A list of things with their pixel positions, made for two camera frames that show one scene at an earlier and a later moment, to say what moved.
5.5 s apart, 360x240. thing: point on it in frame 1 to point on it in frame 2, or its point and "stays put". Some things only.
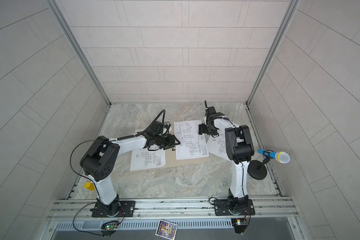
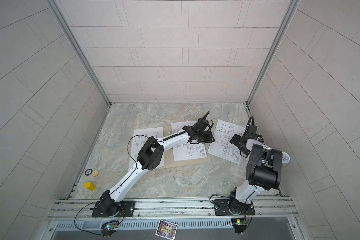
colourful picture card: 166,230 stays put
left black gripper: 170,142 to 209,139
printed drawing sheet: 192,145 stays put
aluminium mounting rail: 196,208 stays put
